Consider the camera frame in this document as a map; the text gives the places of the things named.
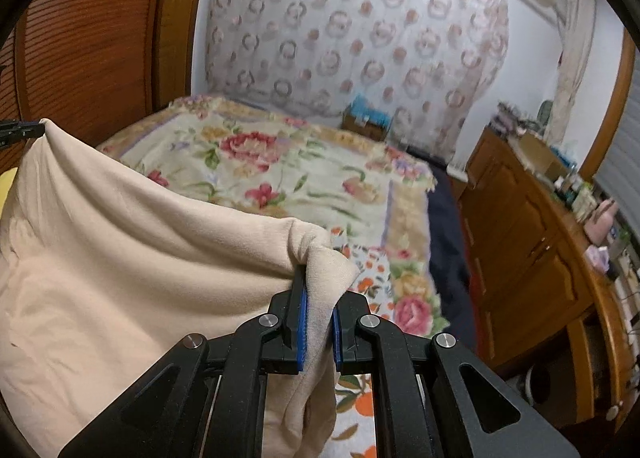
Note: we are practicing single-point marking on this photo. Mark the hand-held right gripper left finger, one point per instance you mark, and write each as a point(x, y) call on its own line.
point(301, 333)

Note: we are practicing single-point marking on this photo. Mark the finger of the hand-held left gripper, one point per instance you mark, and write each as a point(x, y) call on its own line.
point(20, 132)

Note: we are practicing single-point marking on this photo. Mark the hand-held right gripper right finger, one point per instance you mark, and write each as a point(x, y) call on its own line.
point(337, 343)

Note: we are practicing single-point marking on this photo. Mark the pale pink printed t-shirt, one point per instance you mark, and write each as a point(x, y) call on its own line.
point(125, 263)

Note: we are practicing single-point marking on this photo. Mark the stack of folded clothes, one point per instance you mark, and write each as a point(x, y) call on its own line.
point(510, 115)

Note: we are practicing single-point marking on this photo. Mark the dark blue bedsheet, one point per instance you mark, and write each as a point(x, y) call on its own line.
point(447, 248)

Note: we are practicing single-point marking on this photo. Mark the floral blanket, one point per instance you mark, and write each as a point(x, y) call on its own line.
point(250, 163)

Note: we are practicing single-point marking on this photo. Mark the wooden cabinet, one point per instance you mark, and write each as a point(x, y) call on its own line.
point(520, 238)

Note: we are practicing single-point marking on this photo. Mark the cardboard box with blue bags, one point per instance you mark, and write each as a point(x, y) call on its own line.
point(360, 125)

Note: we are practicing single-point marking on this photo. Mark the pink tissue pack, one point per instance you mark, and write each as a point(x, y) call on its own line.
point(597, 258)

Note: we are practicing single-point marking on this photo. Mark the flat cardboard box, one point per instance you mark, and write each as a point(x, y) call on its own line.
point(535, 150)

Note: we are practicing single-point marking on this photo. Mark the row of cosmetic bottles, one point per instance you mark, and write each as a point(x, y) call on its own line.
point(580, 198)

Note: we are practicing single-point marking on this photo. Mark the pink kettle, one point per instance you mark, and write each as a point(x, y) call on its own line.
point(602, 223)

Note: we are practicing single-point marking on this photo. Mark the circle print curtain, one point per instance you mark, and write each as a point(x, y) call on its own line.
point(350, 28)

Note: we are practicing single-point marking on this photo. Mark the small green fan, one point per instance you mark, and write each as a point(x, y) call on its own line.
point(546, 114)

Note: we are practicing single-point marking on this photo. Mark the grey window blind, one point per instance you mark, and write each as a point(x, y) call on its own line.
point(625, 173)

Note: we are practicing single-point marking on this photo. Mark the floral window drape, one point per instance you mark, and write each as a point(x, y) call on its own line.
point(575, 48)

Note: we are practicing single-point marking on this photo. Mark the wooden window frame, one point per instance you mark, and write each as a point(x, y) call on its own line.
point(617, 103)

